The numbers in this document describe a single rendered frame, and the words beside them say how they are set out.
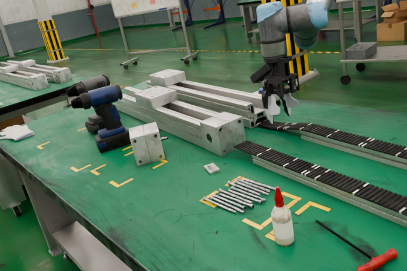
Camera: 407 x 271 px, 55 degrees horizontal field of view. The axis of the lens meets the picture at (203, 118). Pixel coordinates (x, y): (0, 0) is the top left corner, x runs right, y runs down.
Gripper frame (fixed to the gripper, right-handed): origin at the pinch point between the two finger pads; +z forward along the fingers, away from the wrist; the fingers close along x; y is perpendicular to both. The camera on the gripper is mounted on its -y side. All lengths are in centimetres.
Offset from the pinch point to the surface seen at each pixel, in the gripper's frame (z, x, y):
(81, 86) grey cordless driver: -16, -43, -62
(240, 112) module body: -0.7, -5.1, -13.5
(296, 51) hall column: 47, 238, -228
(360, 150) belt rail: 3.4, -1.4, 31.0
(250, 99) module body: -2.6, 2.2, -16.1
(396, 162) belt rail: 3.5, -2.0, 41.1
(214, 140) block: -0.5, -24.1, -2.0
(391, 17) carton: 51, 442, -242
